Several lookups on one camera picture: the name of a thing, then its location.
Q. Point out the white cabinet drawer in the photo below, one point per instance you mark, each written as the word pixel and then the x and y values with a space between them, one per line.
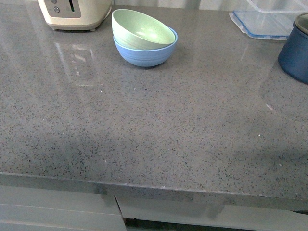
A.
pixel 29 209
pixel 225 216

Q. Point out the dark blue saucepan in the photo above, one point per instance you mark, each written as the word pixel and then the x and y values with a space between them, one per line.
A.
pixel 293 58

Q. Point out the blue bowl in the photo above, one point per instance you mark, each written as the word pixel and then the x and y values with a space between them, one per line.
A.
pixel 146 58

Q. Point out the clear plastic food container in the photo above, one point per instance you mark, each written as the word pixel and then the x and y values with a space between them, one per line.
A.
pixel 279 6

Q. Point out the green bowl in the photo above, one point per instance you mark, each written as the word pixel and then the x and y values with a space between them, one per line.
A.
pixel 137 30

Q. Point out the left white cabinet drawer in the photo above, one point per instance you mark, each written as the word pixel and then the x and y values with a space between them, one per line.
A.
pixel 29 209

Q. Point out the white curtain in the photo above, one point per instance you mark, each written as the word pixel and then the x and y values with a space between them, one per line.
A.
pixel 223 5

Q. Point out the cream toaster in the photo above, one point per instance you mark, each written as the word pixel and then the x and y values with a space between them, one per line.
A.
pixel 75 15

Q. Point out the right white cabinet drawer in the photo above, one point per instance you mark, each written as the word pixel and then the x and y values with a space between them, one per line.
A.
pixel 225 216

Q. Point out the clear lid with blue seal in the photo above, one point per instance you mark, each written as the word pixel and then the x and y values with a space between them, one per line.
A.
pixel 258 25

